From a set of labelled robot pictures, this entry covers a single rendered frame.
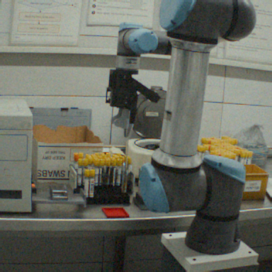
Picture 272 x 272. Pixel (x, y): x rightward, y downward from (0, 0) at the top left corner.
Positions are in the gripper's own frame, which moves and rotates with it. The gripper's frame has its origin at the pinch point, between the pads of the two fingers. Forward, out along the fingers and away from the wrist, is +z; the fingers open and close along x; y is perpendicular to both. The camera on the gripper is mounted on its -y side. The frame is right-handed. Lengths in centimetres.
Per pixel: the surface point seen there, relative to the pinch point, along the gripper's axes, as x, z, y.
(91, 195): 4.0, 19.2, 11.6
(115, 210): 10.6, 21.9, 5.5
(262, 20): -48, -46, -80
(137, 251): -50, 69, -27
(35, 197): 8.7, 18.1, 30.5
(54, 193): 6.0, 17.9, 24.2
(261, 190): 9, 18, -49
